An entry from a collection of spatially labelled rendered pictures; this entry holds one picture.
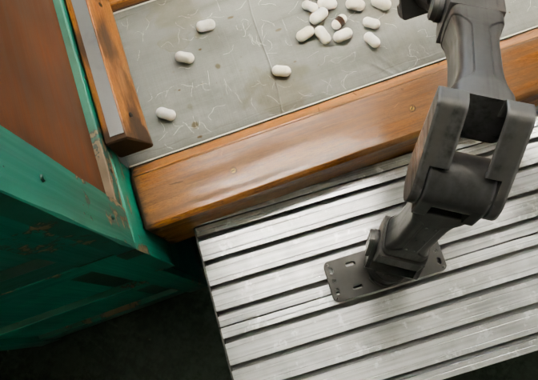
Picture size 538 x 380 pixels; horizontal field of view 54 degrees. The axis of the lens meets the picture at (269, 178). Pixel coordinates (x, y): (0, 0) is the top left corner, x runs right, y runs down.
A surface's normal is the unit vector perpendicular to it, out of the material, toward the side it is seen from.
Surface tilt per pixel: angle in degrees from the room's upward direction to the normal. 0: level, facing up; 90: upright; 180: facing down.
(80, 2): 0
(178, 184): 0
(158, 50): 0
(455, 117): 35
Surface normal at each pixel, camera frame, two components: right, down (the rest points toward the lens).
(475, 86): 0.07, -0.68
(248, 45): -0.04, -0.25
